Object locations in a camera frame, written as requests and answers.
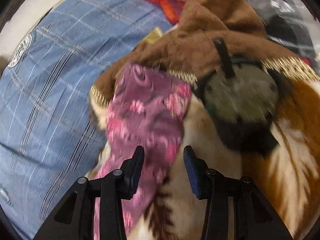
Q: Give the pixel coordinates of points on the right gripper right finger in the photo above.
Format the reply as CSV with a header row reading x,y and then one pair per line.
x,y
236,208

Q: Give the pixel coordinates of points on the blue plaid pillow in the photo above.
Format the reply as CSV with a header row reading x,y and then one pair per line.
x,y
47,140

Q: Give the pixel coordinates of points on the beige leaf print blanket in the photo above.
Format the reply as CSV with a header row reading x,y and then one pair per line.
x,y
288,176

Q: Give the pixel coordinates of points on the purple floral shirt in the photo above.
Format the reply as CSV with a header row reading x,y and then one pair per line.
x,y
147,110

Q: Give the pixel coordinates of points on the clear plastic bag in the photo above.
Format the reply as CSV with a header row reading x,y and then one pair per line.
x,y
290,24

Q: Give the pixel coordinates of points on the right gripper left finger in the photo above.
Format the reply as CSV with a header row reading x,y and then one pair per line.
x,y
73,216

